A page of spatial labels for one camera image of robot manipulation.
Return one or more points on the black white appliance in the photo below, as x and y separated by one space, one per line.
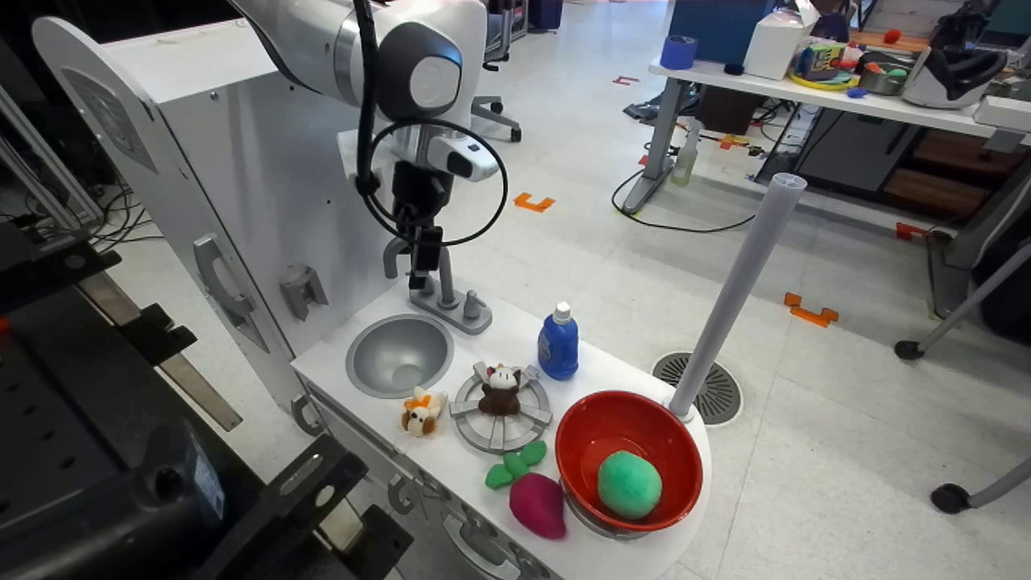
953 66

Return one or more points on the white work table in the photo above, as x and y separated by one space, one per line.
752 89

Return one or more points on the grey toy faucet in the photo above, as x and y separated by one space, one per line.
454 312

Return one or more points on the grey chair leg with caster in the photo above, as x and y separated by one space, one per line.
972 495
969 307

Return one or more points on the blue cup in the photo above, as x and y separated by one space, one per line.
678 54

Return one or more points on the blue bottle white cap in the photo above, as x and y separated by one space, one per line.
559 347

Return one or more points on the white toy kitchen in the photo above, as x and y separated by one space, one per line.
268 215

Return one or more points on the round floor drain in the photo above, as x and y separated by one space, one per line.
724 400

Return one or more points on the brown mouse plush toy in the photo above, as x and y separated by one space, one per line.
501 388

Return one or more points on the green ball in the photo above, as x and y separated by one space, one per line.
629 486

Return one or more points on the grey toy sink bowl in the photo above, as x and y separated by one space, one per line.
397 356

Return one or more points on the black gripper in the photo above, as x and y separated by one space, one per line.
419 194

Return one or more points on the orange white plush toy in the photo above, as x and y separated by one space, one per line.
419 414

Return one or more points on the grey pole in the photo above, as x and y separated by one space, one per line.
741 278

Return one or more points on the red bowl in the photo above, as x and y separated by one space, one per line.
629 423

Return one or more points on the white box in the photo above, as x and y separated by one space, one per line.
773 46

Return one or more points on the colourful toy pile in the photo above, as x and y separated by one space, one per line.
826 66

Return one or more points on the grey toy stove burner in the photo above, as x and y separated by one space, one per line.
486 430

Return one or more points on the pink radish plush toy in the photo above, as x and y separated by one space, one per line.
535 504

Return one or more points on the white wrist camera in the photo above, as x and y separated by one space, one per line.
464 156

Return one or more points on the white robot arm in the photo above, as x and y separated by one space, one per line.
322 43

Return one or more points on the office chair base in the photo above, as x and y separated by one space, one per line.
497 115

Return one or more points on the black equipment frame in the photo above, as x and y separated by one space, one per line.
85 430

